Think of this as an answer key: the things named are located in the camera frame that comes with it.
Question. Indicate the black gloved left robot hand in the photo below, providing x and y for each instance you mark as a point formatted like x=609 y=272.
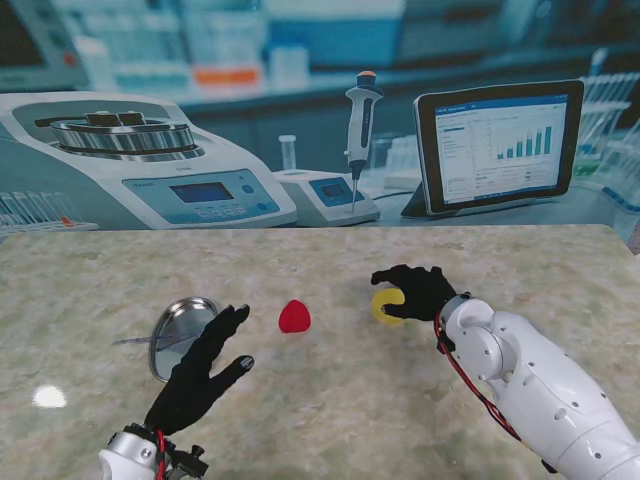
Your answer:
x=190 y=385

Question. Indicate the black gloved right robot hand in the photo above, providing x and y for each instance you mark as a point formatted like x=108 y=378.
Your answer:
x=425 y=295

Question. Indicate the clear culture dish yellow lid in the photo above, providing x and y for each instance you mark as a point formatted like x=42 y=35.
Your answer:
x=384 y=297

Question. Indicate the red filter paper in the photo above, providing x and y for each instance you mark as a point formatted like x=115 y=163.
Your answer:
x=295 y=317

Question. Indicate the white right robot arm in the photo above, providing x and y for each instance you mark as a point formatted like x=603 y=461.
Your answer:
x=525 y=385

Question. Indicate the round stainless steel tray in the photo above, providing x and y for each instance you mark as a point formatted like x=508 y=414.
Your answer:
x=175 y=320

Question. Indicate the lab scene backdrop poster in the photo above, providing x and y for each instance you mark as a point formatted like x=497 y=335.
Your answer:
x=300 y=50

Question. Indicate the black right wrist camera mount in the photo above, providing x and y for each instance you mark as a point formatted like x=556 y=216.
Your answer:
x=446 y=347

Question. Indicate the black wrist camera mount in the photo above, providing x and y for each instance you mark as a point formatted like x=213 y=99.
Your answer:
x=192 y=462
x=446 y=347

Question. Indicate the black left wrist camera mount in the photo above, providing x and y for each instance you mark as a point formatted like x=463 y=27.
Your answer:
x=192 y=462

